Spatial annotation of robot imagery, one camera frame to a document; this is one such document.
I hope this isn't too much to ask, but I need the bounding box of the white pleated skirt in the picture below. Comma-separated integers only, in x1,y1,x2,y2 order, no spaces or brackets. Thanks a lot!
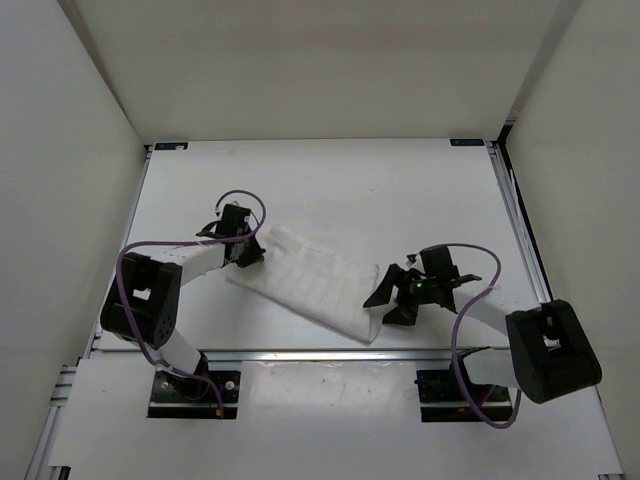
226,224,381,344

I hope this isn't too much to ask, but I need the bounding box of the blue corner label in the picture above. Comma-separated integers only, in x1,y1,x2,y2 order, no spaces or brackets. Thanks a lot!
154,142,189,151
450,138,485,147

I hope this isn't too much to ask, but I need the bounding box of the aluminium front table rail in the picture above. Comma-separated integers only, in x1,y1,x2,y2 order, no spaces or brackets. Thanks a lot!
89,347,501,364

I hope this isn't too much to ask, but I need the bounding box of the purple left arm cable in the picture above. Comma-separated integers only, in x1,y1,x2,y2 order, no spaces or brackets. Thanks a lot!
118,188,266,415

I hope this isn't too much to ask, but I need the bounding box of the blue left corner label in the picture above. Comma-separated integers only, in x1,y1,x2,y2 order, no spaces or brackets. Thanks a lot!
154,142,189,151

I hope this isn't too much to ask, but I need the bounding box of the blue right corner label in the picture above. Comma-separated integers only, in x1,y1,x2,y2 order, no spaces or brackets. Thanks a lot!
450,138,485,147

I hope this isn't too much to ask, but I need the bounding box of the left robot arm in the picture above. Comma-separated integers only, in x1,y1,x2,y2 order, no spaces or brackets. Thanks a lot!
100,203,265,400

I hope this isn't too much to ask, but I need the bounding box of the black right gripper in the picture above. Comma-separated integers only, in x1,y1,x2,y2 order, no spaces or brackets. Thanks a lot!
364,263,437,326

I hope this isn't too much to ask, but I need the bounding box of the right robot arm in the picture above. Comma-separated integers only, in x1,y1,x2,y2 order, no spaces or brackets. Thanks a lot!
363,244,603,404

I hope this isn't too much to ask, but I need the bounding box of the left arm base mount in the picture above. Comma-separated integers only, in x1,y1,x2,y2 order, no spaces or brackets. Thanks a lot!
147,369,241,420

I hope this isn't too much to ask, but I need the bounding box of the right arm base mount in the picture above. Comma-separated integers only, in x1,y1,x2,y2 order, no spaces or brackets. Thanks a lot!
414,370,513,423

